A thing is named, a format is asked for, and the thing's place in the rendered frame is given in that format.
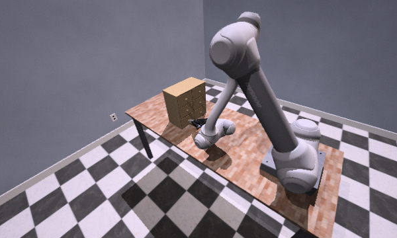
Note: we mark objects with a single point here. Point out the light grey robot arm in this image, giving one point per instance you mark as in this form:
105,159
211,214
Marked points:
234,50

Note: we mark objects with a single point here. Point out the light wooden chest of drawers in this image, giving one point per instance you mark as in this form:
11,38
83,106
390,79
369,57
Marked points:
171,93

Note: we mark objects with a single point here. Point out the brown wooden drawer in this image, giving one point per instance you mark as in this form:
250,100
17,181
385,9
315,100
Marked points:
198,91
185,110
185,120
200,111
184,98
199,102

